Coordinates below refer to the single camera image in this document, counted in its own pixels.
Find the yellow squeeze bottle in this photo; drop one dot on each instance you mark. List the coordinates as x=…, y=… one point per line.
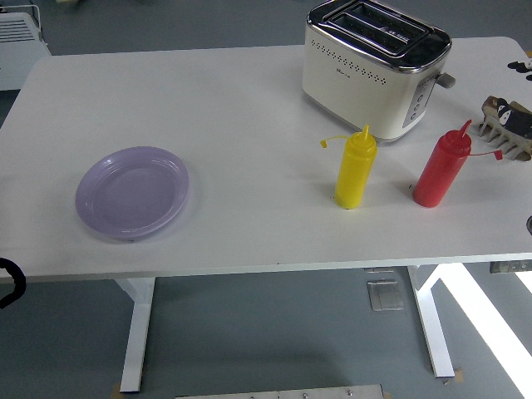
x=353, y=174

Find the white table leg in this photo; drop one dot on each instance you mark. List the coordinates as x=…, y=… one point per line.
x=432, y=324
x=137, y=332

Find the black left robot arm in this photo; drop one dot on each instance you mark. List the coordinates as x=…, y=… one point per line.
x=18, y=282

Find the silver metal toast rack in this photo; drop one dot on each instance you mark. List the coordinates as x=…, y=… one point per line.
x=511, y=143

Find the purple round plate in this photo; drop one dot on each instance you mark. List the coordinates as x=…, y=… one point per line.
x=131, y=193

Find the white slatted cart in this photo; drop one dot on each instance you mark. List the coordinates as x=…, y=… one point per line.
x=16, y=58

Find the grey table control panel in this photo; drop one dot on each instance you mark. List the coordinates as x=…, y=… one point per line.
x=509, y=267

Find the red squeeze bottle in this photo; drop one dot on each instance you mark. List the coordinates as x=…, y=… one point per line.
x=436, y=174

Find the brown bread slice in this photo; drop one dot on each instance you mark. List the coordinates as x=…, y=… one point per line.
x=489, y=109

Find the brown floor tape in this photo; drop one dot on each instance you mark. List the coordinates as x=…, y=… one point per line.
x=457, y=374

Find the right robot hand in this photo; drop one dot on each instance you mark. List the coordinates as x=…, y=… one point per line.
x=519, y=122

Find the cream and chrome toaster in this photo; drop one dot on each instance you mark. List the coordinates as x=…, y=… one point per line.
x=353, y=95

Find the metal floor outlet cover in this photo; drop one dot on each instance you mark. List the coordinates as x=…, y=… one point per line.
x=384, y=296

